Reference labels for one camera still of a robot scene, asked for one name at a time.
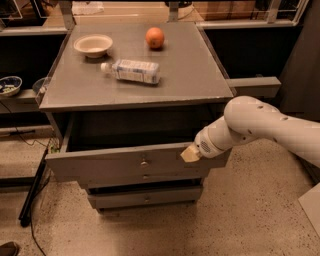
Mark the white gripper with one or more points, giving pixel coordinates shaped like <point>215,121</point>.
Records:
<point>206,145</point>

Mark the grey top drawer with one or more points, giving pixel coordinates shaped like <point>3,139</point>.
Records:
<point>124,143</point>

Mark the grey drawer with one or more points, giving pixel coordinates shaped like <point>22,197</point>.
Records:
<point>124,143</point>
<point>143,178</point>
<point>146,197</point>

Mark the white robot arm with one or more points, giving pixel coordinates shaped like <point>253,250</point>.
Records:
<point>246,119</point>

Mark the grey drawer cabinet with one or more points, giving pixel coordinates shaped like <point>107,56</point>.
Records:
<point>189,79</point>

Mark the grey bottom drawer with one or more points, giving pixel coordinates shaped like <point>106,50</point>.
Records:
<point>146,197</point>

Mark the grey middle drawer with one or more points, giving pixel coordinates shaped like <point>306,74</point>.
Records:
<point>143,178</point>

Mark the clear plastic water bottle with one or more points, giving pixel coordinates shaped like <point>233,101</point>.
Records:
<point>135,71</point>

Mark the grey side shelf beam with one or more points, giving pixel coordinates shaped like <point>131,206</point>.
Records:
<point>266,87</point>

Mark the orange fruit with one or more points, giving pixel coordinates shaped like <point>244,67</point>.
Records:
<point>154,38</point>

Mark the light floor panel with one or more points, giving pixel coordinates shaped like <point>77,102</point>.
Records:
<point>310,203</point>

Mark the beige paper bowl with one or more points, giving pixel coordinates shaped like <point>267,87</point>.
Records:
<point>93,46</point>

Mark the black floor bar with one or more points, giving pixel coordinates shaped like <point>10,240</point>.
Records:
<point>25,214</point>

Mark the blue patterned bowl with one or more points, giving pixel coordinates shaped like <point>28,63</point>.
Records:
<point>10,86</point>

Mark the dark shoe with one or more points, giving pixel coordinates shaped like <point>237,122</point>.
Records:
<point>9,249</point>

